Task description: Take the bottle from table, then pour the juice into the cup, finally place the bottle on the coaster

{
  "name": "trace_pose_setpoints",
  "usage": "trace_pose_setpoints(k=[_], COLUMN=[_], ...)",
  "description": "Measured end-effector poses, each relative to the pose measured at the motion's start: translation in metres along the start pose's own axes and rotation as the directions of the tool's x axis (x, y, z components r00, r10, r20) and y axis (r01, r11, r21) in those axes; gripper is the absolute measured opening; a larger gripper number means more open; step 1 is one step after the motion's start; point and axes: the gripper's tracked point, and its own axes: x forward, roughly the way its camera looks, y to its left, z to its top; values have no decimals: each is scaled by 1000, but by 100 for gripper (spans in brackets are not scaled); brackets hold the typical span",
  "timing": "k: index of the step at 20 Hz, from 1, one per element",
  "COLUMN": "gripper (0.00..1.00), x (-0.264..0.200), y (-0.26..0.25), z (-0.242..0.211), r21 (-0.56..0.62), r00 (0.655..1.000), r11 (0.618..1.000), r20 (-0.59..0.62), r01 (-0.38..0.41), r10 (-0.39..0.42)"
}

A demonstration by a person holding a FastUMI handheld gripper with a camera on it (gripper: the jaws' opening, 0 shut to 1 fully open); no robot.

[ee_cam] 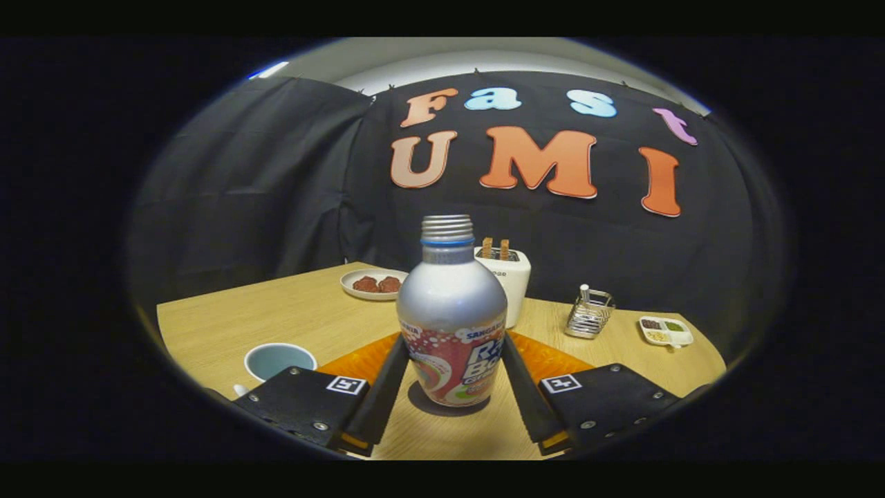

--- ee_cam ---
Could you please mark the white divided condiment dish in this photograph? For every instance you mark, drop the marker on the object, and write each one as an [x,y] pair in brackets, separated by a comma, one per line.
[664,332]

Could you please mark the dark brown round coaster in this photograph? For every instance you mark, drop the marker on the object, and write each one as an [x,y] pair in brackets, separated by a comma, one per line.
[422,407]

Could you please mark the small white plate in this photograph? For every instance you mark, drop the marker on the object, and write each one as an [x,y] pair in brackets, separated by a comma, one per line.
[349,290]

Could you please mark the reddish-brown food piece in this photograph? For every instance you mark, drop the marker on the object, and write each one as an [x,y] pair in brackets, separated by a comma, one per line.
[390,284]
[366,284]

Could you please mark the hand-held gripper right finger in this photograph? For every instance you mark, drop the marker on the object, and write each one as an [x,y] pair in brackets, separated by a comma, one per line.
[525,394]

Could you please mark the narrow ceiling light strip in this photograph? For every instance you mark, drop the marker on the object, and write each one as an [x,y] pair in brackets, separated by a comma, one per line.
[269,69]

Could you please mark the white toaster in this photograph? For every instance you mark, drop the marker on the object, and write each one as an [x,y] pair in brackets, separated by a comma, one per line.
[515,283]

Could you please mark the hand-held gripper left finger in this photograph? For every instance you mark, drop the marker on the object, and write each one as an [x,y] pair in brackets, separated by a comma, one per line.
[387,394]

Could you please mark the silver juice bottle red label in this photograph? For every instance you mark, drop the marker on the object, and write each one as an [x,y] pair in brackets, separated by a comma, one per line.
[453,304]

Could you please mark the light wooden table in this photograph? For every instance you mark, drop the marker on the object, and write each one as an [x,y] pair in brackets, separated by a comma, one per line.
[304,311]

